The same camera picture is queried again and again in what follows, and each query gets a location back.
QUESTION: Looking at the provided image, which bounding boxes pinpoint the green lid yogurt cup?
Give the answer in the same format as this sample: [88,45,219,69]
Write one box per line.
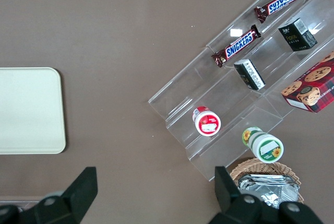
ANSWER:
[241,126,284,163]

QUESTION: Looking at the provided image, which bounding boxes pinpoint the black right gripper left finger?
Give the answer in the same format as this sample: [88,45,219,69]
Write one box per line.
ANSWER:
[26,166,99,224]

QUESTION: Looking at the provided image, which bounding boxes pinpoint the small black carton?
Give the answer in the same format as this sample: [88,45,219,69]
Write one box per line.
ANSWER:
[233,58,267,91]
[278,17,318,52]

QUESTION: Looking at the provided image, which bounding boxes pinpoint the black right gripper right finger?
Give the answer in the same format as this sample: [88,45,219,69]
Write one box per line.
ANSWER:
[208,166,325,224]

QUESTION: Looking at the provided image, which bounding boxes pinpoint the light tan wicker basket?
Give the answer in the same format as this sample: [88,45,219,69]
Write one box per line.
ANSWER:
[229,157,305,208]

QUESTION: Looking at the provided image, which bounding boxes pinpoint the red tartan cookie box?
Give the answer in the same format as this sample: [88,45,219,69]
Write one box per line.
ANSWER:
[280,51,334,114]

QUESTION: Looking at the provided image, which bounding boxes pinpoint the clear acrylic stepped display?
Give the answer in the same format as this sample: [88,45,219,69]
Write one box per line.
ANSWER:
[147,0,334,182]

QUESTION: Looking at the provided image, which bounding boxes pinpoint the red lid yogurt cup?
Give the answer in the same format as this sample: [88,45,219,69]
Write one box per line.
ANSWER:
[192,105,222,137]

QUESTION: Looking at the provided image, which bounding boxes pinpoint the silver foil packets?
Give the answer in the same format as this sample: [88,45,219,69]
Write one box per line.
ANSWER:
[238,173,301,210]

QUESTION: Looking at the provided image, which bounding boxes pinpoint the cream plastic serving tray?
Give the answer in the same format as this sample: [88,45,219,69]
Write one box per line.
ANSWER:
[0,67,67,155]

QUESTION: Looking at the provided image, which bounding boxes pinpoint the brown Snickers bar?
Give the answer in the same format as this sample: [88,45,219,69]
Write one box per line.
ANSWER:
[254,0,311,25]
[211,24,262,68]

